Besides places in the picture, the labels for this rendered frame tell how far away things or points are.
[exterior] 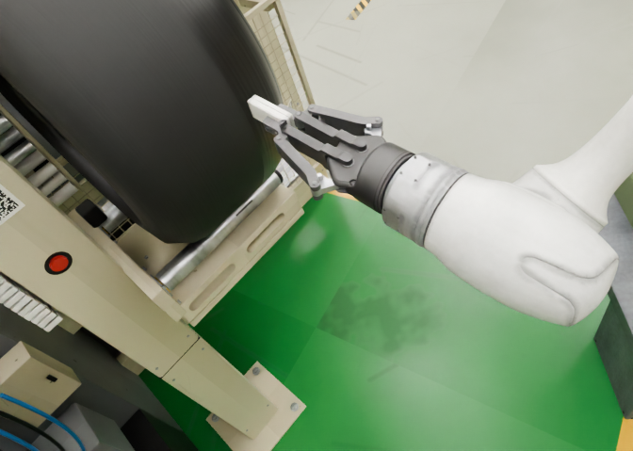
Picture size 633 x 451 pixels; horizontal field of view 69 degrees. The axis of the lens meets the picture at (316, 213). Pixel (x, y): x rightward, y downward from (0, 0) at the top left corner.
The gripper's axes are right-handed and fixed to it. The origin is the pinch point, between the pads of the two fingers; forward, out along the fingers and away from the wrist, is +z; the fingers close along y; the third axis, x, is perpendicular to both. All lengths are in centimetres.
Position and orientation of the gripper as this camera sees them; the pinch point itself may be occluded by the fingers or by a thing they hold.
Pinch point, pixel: (271, 115)
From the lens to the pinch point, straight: 61.2
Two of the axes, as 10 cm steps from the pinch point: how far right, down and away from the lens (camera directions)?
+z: -7.4, -4.8, 4.7
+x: 1.6, 5.5, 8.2
